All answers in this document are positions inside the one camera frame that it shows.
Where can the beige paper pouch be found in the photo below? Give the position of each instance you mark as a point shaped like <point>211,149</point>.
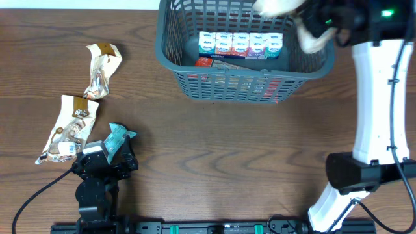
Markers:
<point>308,39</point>

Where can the grey plastic basket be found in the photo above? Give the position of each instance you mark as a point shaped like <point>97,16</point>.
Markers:
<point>257,81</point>

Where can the beige brown snack bag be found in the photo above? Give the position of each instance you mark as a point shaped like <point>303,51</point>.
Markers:
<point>71,131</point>

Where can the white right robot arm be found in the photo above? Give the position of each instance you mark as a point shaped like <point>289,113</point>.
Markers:
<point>380,38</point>

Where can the teal snack packet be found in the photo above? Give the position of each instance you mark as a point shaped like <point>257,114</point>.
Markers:
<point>116,139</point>

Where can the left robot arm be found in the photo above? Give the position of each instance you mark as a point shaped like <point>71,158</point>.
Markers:
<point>97,194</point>

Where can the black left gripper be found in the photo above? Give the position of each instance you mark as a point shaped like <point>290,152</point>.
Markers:
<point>121,168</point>

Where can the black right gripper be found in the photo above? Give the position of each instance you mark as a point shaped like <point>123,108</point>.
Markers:
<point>306,20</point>

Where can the crumpled beige snack bag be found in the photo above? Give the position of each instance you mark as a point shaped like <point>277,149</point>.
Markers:
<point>105,60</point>

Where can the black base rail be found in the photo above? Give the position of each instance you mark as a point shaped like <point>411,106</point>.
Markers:
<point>271,227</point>

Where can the multicolour tissue pack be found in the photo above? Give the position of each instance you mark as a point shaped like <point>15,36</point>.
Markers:
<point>237,45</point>

